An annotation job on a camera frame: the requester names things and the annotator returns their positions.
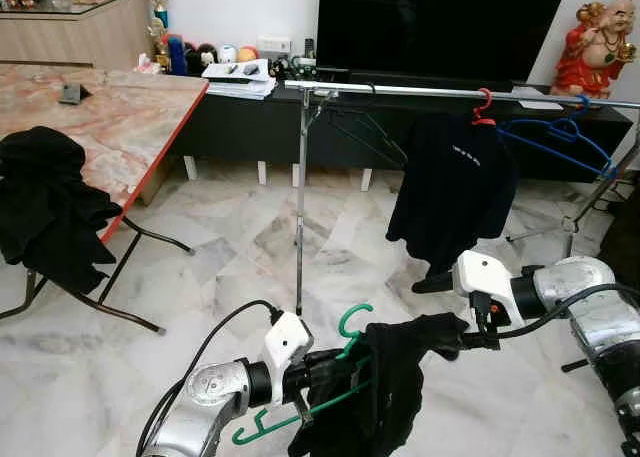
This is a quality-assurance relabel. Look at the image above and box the green plastic hanger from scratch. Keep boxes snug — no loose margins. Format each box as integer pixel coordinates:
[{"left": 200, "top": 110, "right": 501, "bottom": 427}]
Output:
[{"left": 231, "top": 301, "right": 377, "bottom": 447}]

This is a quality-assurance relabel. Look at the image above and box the black fonemax t-shirt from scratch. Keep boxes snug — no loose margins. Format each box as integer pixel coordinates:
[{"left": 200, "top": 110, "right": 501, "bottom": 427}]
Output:
[{"left": 287, "top": 312, "right": 472, "bottom": 457}]

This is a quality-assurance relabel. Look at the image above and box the red plastic hanger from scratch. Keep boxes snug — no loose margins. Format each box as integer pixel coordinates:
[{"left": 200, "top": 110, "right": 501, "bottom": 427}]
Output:
[{"left": 471, "top": 86, "right": 499, "bottom": 129}]

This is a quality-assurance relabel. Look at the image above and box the blue plastic hanger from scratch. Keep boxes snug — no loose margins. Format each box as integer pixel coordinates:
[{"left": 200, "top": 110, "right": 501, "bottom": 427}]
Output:
[{"left": 496, "top": 93, "right": 619, "bottom": 182}]

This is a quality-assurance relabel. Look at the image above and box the navy blue shirt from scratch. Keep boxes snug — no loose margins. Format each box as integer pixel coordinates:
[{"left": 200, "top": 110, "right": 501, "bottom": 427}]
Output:
[{"left": 386, "top": 113, "right": 520, "bottom": 279}]

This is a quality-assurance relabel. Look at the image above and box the silver metal clothes rack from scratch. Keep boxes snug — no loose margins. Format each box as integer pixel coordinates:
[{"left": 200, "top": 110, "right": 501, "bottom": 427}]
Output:
[{"left": 284, "top": 78, "right": 640, "bottom": 319}]

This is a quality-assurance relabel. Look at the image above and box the white paper sheet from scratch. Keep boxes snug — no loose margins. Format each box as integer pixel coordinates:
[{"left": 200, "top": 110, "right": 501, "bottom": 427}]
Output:
[{"left": 515, "top": 89, "right": 567, "bottom": 111}]

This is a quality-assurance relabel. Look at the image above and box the black tv console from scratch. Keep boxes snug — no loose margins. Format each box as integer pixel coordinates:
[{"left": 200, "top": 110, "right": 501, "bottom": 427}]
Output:
[{"left": 165, "top": 69, "right": 640, "bottom": 185}]

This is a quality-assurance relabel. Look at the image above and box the black remote control caddy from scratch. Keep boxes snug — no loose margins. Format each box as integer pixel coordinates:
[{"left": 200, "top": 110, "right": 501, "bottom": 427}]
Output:
[{"left": 280, "top": 39, "right": 326, "bottom": 80}]

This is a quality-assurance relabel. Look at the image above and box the black flat television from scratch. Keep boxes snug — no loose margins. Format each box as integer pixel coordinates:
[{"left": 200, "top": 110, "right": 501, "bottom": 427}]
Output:
[{"left": 316, "top": 0, "right": 574, "bottom": 84}]

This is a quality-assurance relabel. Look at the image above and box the stack of white papers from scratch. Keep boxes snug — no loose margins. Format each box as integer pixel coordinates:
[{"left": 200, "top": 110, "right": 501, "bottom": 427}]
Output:
[{"left": 202, "top": 58, "right": 280, "bottom": 101}]

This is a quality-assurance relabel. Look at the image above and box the red laughing buddha statue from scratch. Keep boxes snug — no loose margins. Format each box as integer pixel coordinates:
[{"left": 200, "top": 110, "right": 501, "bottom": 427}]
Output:
[{"left": 551, "top": 0, "right": 639, "bottom": 100}]

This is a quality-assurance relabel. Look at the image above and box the plain black garment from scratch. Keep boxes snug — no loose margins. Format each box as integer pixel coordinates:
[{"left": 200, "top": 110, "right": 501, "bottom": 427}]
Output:
[{"left": 0, "top": 126, "right": 125, "bottom": 296}]

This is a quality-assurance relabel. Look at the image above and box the black round toy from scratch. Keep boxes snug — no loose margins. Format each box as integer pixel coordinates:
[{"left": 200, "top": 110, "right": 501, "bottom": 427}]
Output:
[{"left": 190, "top": 43, "right": 219, "bottom": 70}]

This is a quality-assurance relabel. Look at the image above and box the pink marble folding table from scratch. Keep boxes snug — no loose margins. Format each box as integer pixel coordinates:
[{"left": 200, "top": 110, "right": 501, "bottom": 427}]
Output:
[{"left": 0, "top": 61, "right": 212, "bottom": 336}]

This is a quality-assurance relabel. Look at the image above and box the gold figurine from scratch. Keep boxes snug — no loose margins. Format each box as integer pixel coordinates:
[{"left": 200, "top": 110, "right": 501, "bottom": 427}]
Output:
[{"left": 148, "top": 19, "right": 173, "bottom": 70}]

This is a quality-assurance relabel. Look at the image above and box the small black phone stand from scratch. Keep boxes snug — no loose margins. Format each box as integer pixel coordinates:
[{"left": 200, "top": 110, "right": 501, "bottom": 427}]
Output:
[{"left": 57, "top": 79, "right": 92, "bottom": 107}]

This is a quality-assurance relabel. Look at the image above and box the light wooden cabinet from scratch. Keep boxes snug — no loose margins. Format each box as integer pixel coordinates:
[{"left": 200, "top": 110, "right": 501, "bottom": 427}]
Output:
[{"left": 0, "top": 0, "right": 157, "bottom": 74}]

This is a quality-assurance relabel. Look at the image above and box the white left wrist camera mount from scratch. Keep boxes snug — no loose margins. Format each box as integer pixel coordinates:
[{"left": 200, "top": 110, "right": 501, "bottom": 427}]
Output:
[{"left": 262, "top": 311, "right": 315, "bottom": 381}]

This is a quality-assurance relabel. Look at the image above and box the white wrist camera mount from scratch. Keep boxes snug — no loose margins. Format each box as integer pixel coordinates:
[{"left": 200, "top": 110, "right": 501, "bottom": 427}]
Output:
[
  {"left": 451, "top": 249, "right": 520, "bottom": 304},
  {"left": 262, "top": 311, "right": 315, "bottom": 381}
]

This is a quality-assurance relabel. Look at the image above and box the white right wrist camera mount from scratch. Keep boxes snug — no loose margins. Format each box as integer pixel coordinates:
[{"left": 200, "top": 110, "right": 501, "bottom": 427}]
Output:
[{"left": 451, "top": 249, "right": 520, "bottom": 304}]

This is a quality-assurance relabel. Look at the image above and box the white wall socket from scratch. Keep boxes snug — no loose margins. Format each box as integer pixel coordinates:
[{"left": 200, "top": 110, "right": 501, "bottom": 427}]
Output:
[{"left": 257, "top": 37, "right": 293, "bottom": 57}]

